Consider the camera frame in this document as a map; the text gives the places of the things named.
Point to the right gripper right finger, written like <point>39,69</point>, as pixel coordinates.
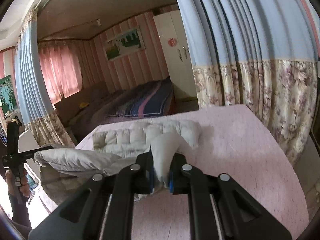
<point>219,207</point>

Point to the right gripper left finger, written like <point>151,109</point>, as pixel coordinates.
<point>102,208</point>

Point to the light grey down jacket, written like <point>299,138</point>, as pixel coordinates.
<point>63,170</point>

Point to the left hand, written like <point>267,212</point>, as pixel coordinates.
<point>24,189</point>

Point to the left blue floral curtain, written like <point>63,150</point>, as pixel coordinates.
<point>36,108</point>

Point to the brown headboard sofa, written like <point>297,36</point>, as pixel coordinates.
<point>69,107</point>

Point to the yellow toy on bed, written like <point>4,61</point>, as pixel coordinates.
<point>83,105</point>

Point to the pink window curtain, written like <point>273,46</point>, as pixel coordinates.
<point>60,69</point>

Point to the striped dark blanket bed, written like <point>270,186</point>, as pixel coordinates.
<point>152,99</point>

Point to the blue floral room curtain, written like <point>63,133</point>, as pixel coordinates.
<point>260,53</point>

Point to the white wardrobe with decals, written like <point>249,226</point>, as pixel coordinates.
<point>176,52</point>

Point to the green wall poster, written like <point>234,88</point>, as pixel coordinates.
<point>8,102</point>

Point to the framed landscape wall picture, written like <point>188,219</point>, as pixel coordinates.
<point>126,43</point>

